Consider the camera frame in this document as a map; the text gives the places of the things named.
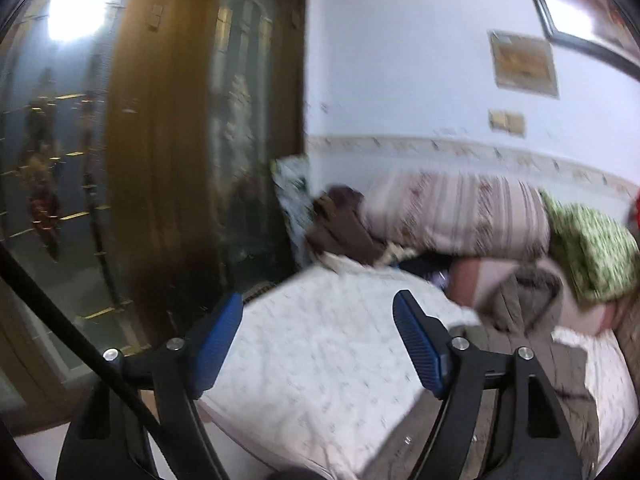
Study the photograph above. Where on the green patterned blanket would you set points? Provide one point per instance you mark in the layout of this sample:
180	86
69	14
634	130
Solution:
590	245

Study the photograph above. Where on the dark framed wall picture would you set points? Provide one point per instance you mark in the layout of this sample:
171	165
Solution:
585	5

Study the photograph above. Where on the olive quilted jacket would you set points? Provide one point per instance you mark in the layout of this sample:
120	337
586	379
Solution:
525	300

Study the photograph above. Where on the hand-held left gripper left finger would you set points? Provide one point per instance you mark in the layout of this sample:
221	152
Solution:
220	340

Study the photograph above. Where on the pink blanket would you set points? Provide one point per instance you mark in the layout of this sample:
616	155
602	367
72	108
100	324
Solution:
470	280

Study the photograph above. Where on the dark brown garment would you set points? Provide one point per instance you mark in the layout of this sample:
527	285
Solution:
345	235

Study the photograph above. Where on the beige wall switch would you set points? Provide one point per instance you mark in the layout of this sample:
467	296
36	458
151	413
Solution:
516	124
498	119

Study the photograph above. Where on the white patterned bed sheet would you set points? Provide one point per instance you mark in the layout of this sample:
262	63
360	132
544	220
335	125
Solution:
325	360

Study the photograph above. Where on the striped floral pillow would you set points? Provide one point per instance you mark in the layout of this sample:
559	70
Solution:
450	215

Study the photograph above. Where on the floral printed board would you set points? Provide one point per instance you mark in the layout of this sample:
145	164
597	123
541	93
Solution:
290	200

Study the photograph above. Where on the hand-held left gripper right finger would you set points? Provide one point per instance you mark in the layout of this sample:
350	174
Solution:
417	345

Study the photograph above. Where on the wooden wardrobe with glass doors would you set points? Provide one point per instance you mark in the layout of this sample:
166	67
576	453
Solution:
150	160

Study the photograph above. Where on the wall electrical panel box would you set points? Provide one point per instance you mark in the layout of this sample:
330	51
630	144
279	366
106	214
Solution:
522	62

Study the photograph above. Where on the red cloth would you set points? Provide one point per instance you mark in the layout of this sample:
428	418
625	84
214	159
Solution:
635	207

